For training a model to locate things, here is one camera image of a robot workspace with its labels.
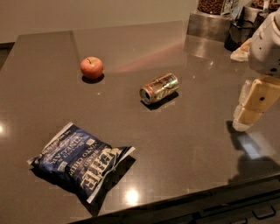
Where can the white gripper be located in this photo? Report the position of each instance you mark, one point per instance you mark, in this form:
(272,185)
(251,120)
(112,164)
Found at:
(264,53)

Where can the orange soda can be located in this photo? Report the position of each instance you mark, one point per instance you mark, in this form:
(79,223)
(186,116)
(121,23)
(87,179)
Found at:
(158,89)

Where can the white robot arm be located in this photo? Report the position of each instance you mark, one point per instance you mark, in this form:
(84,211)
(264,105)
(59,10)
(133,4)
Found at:
(262,52)

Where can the black mesh cup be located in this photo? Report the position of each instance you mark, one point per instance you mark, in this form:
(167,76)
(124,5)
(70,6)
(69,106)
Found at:
(239,31)

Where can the steel dispenser base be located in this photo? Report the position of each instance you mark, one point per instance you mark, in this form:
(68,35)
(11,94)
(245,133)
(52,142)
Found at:
(208,26)

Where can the jar of brown snacks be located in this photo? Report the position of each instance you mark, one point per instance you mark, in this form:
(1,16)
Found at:
(217,7)

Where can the red apple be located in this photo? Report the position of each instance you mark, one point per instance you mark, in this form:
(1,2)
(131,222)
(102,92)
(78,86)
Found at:
(91,68)

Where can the blue chip bag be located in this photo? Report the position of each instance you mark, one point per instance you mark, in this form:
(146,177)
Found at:
(81,159)

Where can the dark drawer with handle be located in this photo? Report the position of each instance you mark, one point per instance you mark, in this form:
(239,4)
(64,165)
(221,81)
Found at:
(256,199)

